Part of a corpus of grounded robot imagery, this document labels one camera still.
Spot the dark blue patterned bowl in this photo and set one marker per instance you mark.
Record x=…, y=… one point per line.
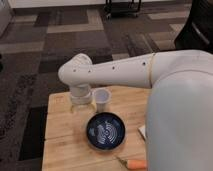
x=105, y=131

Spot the orange carrot shaped pepper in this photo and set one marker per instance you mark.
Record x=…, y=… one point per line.
x=133, y=164

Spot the black wheeled cart base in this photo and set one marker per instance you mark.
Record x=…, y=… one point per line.
x=122, y=8

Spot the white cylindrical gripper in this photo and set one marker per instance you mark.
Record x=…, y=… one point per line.
x=81, y=95

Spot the black office chair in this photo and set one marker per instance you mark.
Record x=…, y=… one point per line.
x=197, y=32

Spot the white rectangular sponge block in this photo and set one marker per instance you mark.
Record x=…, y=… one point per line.
x=142, y=131

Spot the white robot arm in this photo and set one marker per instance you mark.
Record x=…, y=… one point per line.
x=179, y=115

